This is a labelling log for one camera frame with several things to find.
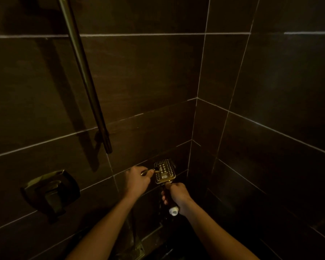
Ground person's right forearm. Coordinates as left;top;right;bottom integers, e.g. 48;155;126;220
179;201;261;260

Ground small metal tool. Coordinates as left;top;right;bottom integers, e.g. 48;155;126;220
141;168;161;177

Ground person's right hand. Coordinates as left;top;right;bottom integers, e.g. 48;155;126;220
161;182;194;215

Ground dark metal shower rail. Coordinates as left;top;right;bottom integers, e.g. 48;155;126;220
57;0;113;155

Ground chrome hand shower head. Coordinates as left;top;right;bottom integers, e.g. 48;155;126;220
153;159;181;216

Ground person's left hand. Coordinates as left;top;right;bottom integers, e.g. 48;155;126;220
123;166;155;200

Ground dark shower valve handle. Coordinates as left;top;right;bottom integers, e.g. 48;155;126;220
20;170;81;217

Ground person's left forearm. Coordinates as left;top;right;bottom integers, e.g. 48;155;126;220
66;194;142;260

